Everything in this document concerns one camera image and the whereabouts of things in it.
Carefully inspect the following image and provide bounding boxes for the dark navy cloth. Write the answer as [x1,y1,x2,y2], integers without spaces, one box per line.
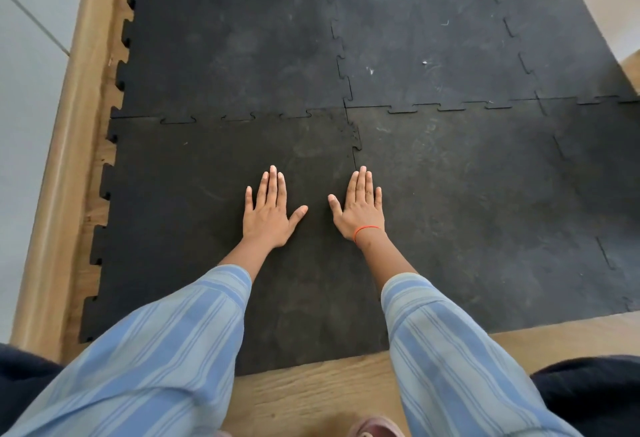
[0,343,63,437]
[530,355,640,437]

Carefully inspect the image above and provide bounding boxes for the black interlocking foam mat tiles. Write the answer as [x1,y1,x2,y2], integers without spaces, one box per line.
[78,0,640,377]

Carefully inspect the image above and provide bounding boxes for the person's right hand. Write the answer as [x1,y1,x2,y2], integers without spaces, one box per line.
[327,166,386,243]

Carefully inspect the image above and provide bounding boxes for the blue striped left shirt sleeve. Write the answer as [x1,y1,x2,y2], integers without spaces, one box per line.
[0,264,253,437]

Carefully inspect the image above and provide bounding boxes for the person's left hand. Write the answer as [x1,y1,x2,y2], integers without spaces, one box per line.
[242,166,309,251]

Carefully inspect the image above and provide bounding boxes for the person's right forearm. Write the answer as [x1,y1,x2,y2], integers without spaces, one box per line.
[354,228,419,292]

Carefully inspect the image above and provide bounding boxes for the blue striped right shirt sleeve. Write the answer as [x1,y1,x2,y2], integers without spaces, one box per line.
[381,273,584,437]

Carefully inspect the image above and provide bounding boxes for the person's left forearm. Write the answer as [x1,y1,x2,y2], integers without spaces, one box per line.
[218,237,276,285]

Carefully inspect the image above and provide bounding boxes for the pink shoe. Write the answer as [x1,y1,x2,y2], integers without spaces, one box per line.
[349,416,406,437]

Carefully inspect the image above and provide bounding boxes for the blue striped shirt sleeve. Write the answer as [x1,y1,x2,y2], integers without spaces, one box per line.
[381,273,584,437]
[0,264,253,437]

